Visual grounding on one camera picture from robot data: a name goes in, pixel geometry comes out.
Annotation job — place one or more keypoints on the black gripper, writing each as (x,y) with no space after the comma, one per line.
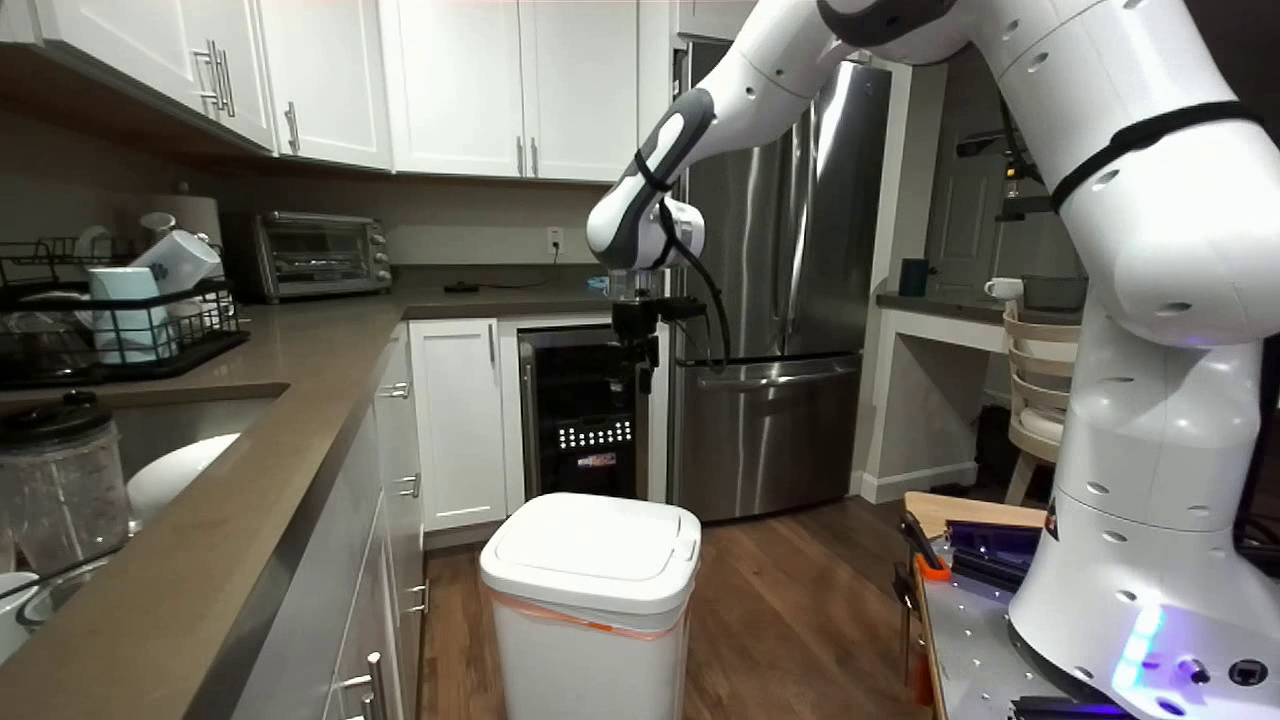
(639,327)

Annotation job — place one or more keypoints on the white lidded trash bin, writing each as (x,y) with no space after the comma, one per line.
(586,544)

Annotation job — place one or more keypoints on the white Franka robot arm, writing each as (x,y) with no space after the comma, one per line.
(1161,403)

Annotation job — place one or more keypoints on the black wine cooler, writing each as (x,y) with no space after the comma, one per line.
(581,403)

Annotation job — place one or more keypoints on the stainless steel refrigerator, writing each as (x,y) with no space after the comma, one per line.
(786,264)

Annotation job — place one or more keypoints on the white corner base cabinet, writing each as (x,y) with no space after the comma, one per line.
(460,427)

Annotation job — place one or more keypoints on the small flat black object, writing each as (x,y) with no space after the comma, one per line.
(460,287)

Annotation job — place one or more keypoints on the white built-in desk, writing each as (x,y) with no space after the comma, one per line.
(884,403)

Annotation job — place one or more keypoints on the white drawer cabinet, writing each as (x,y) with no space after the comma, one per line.
(400,455)

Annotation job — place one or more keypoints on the black cup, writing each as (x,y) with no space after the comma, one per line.
(913,279)

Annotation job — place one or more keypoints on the white upper cabinet beside refrigerator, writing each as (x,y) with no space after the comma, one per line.
(505,83)

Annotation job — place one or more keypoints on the orange black clamp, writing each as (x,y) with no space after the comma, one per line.
(928,560)

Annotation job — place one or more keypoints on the silver toaster oven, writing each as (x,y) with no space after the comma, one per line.
(321,254)

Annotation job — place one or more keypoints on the white sink base cabinet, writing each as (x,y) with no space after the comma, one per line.
(321,586)

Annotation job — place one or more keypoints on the wooden slat chair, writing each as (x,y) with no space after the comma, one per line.
(1042,403)

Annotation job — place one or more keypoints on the robot mounting table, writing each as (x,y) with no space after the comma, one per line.
(973,653)

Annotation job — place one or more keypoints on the stainless steel sink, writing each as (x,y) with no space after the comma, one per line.
(203,412)

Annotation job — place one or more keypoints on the white upper cabinet over rack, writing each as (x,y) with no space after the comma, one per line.
(321,75)

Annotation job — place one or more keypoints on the white plastic container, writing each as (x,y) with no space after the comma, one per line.
(181,256)

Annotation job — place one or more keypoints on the teal plastic container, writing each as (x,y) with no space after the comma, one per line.
(125,300)

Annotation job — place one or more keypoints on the clear jar with black lid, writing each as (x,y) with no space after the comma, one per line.
(63,492)

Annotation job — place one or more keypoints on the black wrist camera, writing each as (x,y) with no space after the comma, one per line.
(682,310)

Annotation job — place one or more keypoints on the white wall outlet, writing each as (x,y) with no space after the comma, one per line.
(554,243)

